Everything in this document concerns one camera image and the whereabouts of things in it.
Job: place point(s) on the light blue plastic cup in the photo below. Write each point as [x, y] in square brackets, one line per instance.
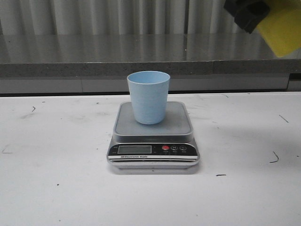
[148, 93]

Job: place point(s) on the grey stone counter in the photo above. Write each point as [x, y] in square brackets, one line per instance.
[196, 63]

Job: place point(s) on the silver digital kitchen scale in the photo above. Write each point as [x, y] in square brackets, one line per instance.
[169, 144]

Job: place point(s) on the yellow squeeze bottle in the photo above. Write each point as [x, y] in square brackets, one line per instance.
[281, 28]

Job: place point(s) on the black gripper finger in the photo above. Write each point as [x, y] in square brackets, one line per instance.
[247, 14]

